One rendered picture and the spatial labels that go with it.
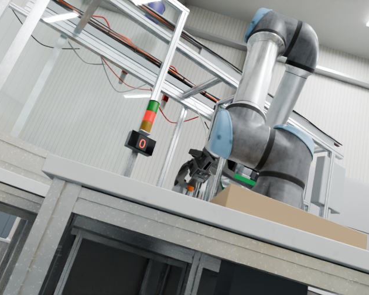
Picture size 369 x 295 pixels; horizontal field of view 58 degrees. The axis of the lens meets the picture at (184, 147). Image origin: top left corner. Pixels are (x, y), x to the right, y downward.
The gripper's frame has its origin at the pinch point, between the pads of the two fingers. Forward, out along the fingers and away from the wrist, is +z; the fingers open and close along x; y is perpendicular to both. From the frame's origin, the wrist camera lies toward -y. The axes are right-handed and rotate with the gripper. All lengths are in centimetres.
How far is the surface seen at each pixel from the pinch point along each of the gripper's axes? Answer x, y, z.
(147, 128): -18.9, -19.8, -7.0
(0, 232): -38, -97, 162
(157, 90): -19.1, -38.2, -18.4
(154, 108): -19.2, -26.9, -13.9
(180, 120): 42, -131, 21
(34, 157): -58, 24, -2
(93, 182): -54, 66, -32
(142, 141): -19.4, -14.8, -2.3
